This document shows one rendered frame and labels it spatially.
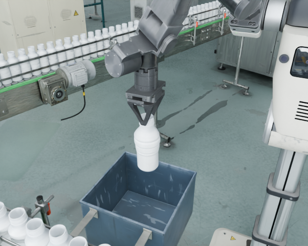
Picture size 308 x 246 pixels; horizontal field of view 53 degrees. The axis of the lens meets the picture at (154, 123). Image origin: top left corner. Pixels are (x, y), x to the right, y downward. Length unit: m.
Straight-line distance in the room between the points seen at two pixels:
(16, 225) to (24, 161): 2.18
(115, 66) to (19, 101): 1.32
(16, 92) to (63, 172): 1.05
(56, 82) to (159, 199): 0.92
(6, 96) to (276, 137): 1.42
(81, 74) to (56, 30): 2.77
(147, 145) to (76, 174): 1.93
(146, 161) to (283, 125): 0.43
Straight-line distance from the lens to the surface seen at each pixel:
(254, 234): 1.38
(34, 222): 0.79
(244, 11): 0.84
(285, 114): 0.99
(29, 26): 4.43
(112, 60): 0.67
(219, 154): 2.88
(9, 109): 1.93
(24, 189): 2.68
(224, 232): 1.92
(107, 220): 1.09
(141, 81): 0.73
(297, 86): 0.95
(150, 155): 0.83
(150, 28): 0.67
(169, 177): 1.26
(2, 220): 0.86
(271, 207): 1.26
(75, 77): 1.88
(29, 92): 1.94
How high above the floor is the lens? 1.72
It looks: 32 degrees down
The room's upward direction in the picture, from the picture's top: straight up
